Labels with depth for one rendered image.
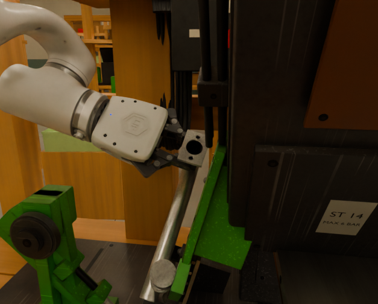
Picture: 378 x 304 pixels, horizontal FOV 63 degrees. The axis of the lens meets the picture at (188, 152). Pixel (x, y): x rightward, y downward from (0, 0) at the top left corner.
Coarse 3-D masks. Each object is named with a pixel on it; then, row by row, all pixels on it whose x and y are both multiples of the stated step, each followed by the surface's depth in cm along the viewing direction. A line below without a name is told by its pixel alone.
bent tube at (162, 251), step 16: (192, 144) 51; (192, 160) 48; (192, 176) 56; (176, 192) 59; (176, 208) 58; (176, 224) 56; (160, 240) 55; (176, 240) 56; (160, 256) 53; (144, 288) 51
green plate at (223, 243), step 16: (224, 160) 40; (208, 176) 38; (224, 176) 39; (208, 192) 38; (224, 192) 39; (208, 208) 40; (224, 208) 40; (192, 224) 45; (208, 224) 41; (224, 224) 41; (192, 240) 41; (208, 240) 42; (224, 240) 41; (240, 240) 41; (208, 256) 43; (224, 256) 42; (240, 256) 42
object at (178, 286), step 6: (180, 258) 42; (180, 264) 42; (186, 264) 42; (180, 270) 42; (186, 270) 42; (180, 276) 41; (186, 276) 41; (174, 282) 41; (180, 282) 41; (174, 288) 40; (180, 288) 40; (174, 294) 42; (180, 294) 40; (174, 300) 48
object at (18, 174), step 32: (128, 0) 69; (128, 32) 71; (0, 64) 78; (128, 64) 73; (160, 64) 72; (128, 96) 75; (160, 96) 74; (0, 128) 84; (32, 128) 90; (0, 160) 87; (32, 160) 91; (0, 192) 90; (32, 192) 92; (128, 192) 83; (160, 192) 82; (128, 224) 86; (160, 224) 85
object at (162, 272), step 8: (160, 264) 44; (168, 264) 44; (152, 272) 43; (160, 272) 44; (168, 272) 44; (152, 280) 43; (160, 280) 43; (168, 280) 43; (160, 288) 46; (168, 288) 48
